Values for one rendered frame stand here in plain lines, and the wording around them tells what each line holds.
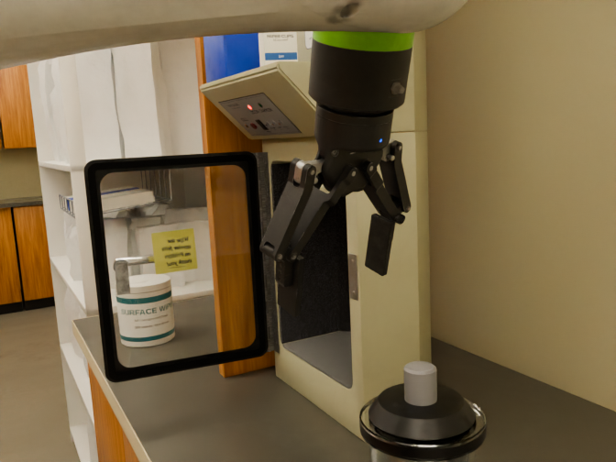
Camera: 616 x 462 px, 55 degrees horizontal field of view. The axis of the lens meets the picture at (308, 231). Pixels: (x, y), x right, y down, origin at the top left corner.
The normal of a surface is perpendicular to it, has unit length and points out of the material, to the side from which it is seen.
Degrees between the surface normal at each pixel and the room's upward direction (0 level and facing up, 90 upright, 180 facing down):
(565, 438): 0
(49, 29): 138
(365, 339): 90
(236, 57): 90
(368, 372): 90
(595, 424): 0
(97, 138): 93
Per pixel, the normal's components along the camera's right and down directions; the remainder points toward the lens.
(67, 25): 0.15, 0.83
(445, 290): -0.88, 0.11
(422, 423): -0.14, -0.45
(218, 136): 0.48, 0.11
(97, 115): -0.04, 0.18
